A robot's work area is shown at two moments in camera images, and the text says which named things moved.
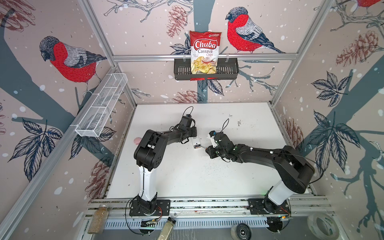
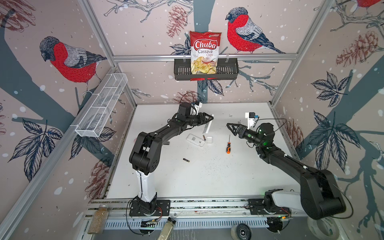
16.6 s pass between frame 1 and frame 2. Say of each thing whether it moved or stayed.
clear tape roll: stayed
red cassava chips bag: stayed
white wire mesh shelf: stayed
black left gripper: moved
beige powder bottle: stayed
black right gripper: moved
